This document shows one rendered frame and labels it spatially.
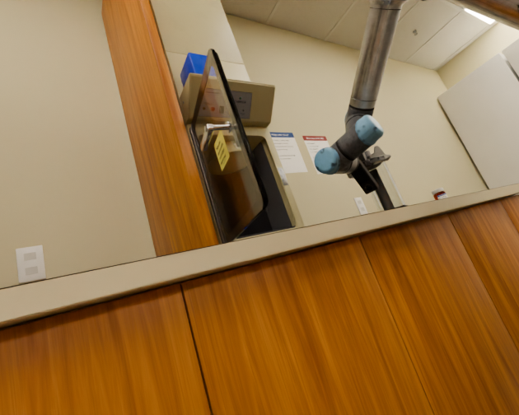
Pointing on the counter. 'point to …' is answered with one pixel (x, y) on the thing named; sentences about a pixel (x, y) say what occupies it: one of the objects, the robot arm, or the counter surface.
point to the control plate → (242, 103)
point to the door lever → (212, 133)
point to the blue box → (195, 62)
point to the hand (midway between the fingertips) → (372, 168)
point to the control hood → (258, 115)
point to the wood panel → (156, 131)
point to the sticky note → (221, 150)
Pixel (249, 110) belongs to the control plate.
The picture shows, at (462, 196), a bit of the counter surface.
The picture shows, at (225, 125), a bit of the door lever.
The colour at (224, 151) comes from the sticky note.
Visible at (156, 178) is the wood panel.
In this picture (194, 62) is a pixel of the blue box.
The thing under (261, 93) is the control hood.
